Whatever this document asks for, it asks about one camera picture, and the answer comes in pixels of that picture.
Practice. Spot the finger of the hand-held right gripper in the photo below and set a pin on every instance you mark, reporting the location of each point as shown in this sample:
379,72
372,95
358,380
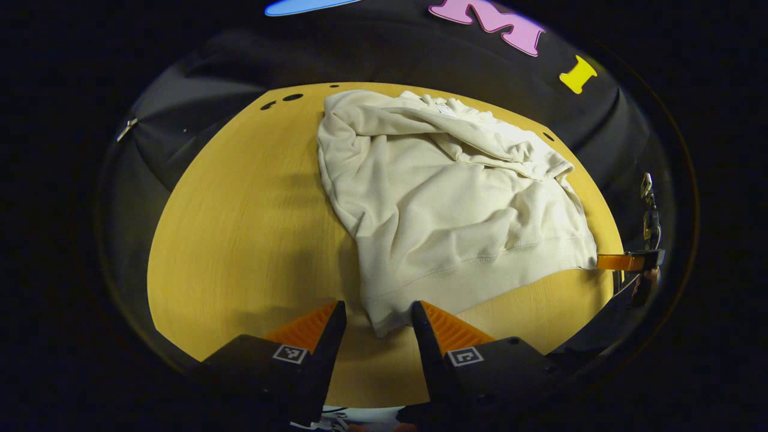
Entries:
624,261

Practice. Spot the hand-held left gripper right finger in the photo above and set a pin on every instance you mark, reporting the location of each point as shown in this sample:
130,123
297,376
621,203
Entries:
432,360

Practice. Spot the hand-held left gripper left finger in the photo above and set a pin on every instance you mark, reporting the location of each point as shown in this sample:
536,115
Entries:
327,360

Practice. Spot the white sweatshirt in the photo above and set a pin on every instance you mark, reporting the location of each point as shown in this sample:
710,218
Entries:
444,210

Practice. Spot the black backdrop cloth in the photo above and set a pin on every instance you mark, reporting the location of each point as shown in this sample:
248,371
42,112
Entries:
198,102

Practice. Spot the white cloth clip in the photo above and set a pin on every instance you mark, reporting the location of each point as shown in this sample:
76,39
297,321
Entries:
126,129

